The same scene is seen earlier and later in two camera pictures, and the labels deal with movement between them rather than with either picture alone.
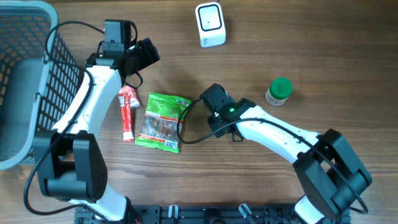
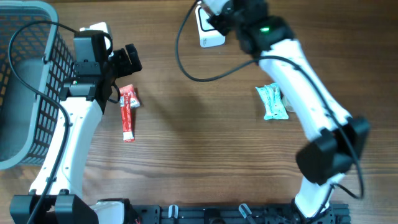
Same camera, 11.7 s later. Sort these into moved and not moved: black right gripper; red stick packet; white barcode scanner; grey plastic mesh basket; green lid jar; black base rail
Moved: black right gripper; green lid jar
Not moved: black base rail; grey plastic mesh basket; red stick packet; white barcode scanner
